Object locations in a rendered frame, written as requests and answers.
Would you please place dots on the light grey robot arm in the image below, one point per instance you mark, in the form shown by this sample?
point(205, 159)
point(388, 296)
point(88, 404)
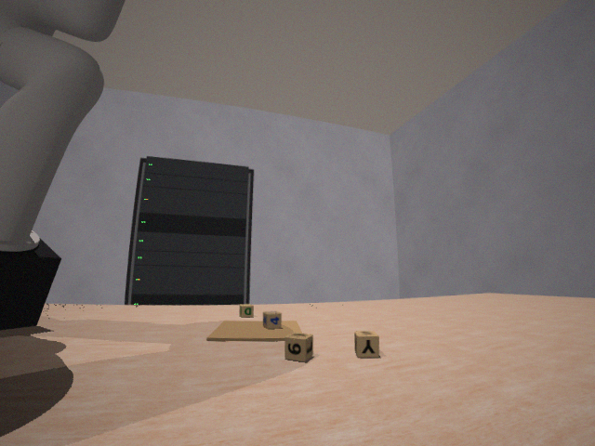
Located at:
point(59, 84)

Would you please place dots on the tan flat mat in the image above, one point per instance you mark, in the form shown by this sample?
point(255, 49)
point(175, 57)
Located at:
point(252, 331)

